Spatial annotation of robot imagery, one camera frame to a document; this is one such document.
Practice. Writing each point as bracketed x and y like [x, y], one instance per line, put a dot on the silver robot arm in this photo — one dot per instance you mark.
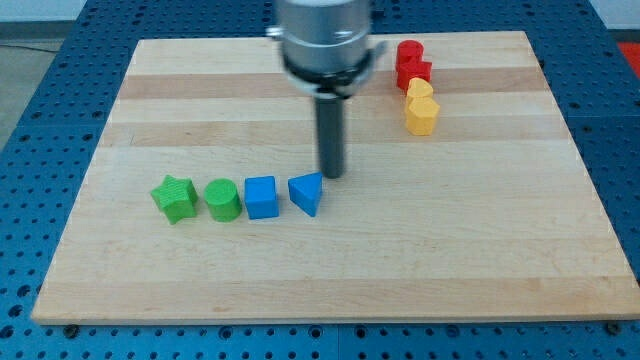
[325, 45]

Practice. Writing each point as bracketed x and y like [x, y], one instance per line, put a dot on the blue triangle block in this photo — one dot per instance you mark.
[305, 191]

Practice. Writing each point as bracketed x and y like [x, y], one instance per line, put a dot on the blue cube block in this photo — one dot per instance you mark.
[261, 198]

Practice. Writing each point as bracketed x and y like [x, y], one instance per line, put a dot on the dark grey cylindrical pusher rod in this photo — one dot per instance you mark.
[329, 115]

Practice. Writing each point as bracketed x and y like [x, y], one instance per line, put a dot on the green cylinder block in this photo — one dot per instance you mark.
[222, 199]

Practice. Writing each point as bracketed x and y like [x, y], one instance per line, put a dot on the yellow pentagon block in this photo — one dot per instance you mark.
[421, 116]

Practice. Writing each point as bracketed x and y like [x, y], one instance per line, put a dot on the yellow heart block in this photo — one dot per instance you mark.
[418, 88]

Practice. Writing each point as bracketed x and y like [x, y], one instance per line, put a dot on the red star block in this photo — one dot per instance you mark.
[412, 69]

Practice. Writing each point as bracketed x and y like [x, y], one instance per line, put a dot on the wooden board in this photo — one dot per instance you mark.
[492, 218]

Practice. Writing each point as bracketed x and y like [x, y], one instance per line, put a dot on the green star block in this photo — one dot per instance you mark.
[176, 198]

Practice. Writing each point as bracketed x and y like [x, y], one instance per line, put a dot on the red cylinder block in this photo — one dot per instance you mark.
[408, 51]

